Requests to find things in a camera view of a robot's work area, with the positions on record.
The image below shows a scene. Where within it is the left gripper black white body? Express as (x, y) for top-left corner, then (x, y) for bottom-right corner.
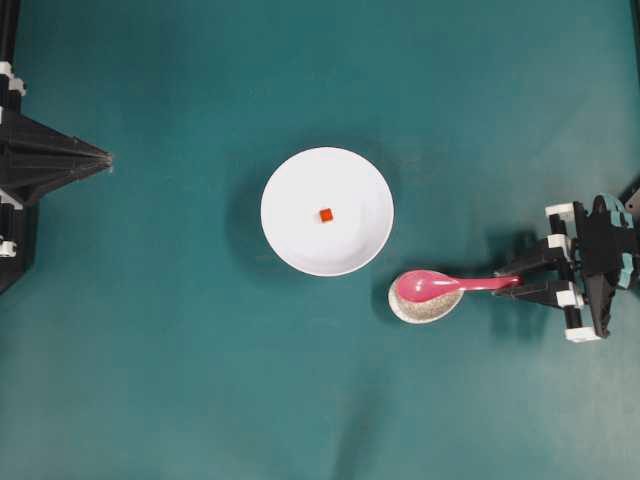
(1, 60), (39, 293)

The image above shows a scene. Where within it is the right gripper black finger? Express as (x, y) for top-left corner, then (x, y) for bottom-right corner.
(493, 280), (584, 308)
(494, 234), (571, 276)

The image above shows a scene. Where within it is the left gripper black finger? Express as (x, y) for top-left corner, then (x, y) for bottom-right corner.
(1, 159), (112, 206)
(1, 110), (112, 165)

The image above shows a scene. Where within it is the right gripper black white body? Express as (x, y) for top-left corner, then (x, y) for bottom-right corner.
(545, 193), (639, 342)

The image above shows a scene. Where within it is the pink plastic spoon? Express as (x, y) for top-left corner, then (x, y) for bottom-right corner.
(392, 270), (522, 303)

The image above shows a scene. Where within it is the small red block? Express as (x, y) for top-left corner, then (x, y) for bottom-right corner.
(319, 208), (334, 223)

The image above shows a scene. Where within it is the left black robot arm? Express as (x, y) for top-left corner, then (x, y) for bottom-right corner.
(1, 1), (112, 291)

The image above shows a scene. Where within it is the large white bowl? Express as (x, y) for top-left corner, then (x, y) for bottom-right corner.
(260, 147), (394, 277)

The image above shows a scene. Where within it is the small speckled ceramic dish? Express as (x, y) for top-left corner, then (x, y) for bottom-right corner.
(388, 276), (463, 324)

